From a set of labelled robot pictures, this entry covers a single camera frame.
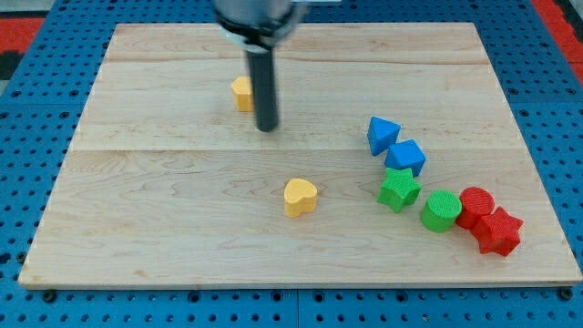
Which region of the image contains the green cylinder block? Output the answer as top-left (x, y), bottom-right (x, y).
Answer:
top-left (421, 190), bottom-right (462, 233)

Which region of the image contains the green star block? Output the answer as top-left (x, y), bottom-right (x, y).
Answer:
top-left (377, 168), bottom-right (422, 213)

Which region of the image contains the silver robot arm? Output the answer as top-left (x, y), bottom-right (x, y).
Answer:
top-left (212, 0), bottom-right (309, 132)

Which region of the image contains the yellow hexagon block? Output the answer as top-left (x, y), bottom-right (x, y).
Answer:
top-left (230, 77), bottom-right (254, 112)

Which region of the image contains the blue cube block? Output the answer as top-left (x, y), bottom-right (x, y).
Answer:
top-left (384, 139), bottom-right (426, 177)

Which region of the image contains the red cylinder block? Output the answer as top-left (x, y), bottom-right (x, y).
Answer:
top-left (455, 187), bottom-right (495, 230)

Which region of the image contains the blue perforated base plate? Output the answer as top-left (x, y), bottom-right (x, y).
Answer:
top-left (1, 0), bottom-right (582, 327)

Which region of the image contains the yellow heart block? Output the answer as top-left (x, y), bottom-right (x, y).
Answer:
top-left (283, 178), bottom-right (318, 218)

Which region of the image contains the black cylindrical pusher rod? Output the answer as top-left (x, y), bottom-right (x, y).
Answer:
top-left (246, 50), bottom-right (279, 132)

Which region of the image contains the light wooden board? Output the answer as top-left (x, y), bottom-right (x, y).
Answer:
top-left (18, 23), bottom-right (582, 290)

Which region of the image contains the red star block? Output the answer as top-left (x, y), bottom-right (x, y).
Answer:
top-left (471, 206), bottom-right (524, 257)

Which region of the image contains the blue triangle block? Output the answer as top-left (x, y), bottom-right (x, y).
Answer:
top-left (367, 117), bottom-right (401, 156)

